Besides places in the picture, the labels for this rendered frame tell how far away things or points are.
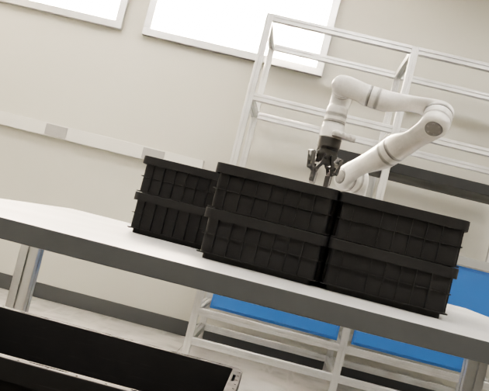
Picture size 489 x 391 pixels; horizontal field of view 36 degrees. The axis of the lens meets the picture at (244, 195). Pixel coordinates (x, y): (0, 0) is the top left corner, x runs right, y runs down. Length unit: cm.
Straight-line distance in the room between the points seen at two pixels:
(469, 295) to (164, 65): 250
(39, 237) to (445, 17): 425
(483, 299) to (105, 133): 266
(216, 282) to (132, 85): 395
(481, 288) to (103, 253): 314
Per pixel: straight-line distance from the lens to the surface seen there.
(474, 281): 435
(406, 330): 144
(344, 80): 246
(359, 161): 264
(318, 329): 425
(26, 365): 87
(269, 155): 512
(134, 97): 528
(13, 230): 151
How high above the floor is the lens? 79
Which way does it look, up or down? 2 degrees up
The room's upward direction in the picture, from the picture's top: 14 degrees clockwise
